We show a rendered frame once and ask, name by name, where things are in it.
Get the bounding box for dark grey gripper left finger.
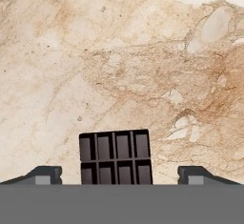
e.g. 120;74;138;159
0;165;63;186

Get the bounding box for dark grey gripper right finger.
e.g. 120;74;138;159
176;165;243;186

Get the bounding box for dark brown chocolate bar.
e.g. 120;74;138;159
78;129;153;186

